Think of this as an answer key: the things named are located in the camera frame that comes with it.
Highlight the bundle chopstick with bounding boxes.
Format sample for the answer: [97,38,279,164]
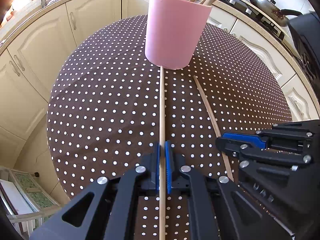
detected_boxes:
[193,75,234,181]
[159,66,166,240]

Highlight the cream lower kitchen cabinets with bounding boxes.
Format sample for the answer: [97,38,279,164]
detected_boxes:
[0,0,320,170]

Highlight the brown polka dot tablecloth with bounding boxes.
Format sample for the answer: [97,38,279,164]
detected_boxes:
[33,16,292,239]

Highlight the black gas stove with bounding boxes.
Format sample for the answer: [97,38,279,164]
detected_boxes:
[222,0,301,60]

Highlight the pink cylindrical cup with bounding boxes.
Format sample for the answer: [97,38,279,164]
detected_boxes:
[145,0,212,70]

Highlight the steel wok with handle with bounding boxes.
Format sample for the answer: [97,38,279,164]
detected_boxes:
[249,0,302,27]

